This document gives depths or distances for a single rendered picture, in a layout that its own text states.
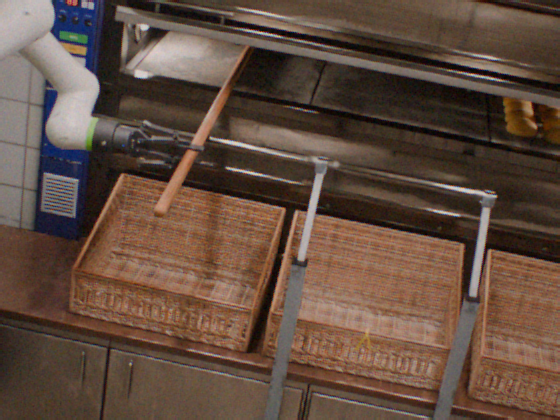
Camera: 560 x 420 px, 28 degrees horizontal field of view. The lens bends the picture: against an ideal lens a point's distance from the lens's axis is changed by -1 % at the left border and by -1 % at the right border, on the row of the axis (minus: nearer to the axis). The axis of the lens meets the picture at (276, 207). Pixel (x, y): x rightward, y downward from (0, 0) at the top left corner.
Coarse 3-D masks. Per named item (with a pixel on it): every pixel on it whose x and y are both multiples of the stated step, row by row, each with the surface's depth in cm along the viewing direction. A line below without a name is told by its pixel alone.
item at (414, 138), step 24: (120, 72) 364; (144, 72) 367; (192, 96) 363; (216, 96) 362; (240, 96) 361; (264, 96) 364; (312, 120) 360; (336, 120) 359; (360, 120) 358; (384, 120) 362; (432, 144) 357; (456, 144) 356; (480, 144) 356; (504, 144) 359; (552, 168) 355
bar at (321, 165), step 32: (288, 160) 326; (320, 160) 325; (448, 192) 323; (480, 192) 322; (480, 224) 321; (480, 256) 317; (288, 288) 317; (288, 320) 321; (288, 352) 325; (448, 384) 321; (448, 416) 325
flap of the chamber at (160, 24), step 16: (128, 16) 340; (192, 32) 339; (208, 32) 338; (224, 32) 338; (272, 48) 337; (288, 48) 337; (304, 48) 336; (352, 64) 336; (368, 64) 335; (384, 64) 335; (432, 80) 334; (448, 80) 333; (464, 80) 333; (512, 96) 332; (528, 96) 332; (544, 96) 331
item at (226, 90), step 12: (252, 48) 401; (240, 60) 384; (240, 72) 376; (228, 84) 360; (228, 96) 355; (216, 108) 340; (204, 120) 330; (204, 132) 321; (192, 156) 305; (180, 168) 296; (180, 180) 290; (168, 192) 281; (156, 204) 276; (168, 204) 277; (156, 216) 274
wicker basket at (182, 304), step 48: (144, 192) 374; (192, 192) 372; (96, 240) 356; (144, 240) 376; (192, 240) 374; (240, 240) 372; (96, 288) 338; (144, 288) 335; (192, 288) 367; (240, 288) 372; (192, 336) 339; (240, 336) 337
